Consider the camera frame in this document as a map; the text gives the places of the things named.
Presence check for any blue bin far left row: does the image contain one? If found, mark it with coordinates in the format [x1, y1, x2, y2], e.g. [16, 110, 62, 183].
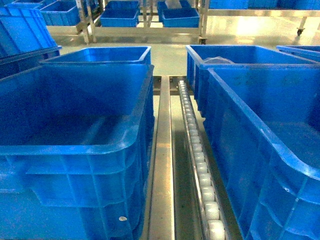
[39, 46, 152, 65]

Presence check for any blue bin row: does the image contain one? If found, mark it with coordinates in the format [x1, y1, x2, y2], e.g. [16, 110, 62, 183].
[39, 46, 152, 65]
[185, 44, 317, 118]

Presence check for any blue bin far right row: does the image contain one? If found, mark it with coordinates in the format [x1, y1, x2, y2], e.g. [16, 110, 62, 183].
[185, 44, 317, 118]

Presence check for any large blue bin near left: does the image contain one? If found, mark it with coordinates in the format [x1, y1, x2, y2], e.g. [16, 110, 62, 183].
[0, 64, 155, 240]

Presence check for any large blue bin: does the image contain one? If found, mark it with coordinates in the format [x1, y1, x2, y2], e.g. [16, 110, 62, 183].
[0, 64, 155, 240]
[204, 65, 320, 240]

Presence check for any large blue bin near right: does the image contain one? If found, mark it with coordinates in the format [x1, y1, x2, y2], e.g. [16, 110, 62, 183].
[204, 65, 320, 240]

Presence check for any background blue bin right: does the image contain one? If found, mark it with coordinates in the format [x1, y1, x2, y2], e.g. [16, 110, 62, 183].
[157, 0, 200, 28]

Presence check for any background blue bin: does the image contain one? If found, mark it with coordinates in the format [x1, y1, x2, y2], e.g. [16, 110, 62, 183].
[100, 0, 140, 28]
[157, 0, 200, 28]

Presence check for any background blue bin left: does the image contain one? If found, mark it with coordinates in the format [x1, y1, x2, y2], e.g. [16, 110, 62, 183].
[100, 0, 140, 28]

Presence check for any white roller conveyor track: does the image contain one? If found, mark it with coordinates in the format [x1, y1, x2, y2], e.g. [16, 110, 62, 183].
[178, 80, 227, 240]

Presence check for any stacked blue bin far left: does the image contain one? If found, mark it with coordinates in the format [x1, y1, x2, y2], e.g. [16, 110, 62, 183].
[0, 6, 62, 79]

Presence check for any steel centre rail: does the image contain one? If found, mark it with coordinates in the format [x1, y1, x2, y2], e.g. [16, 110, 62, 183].
[147, 75, 175, 240]

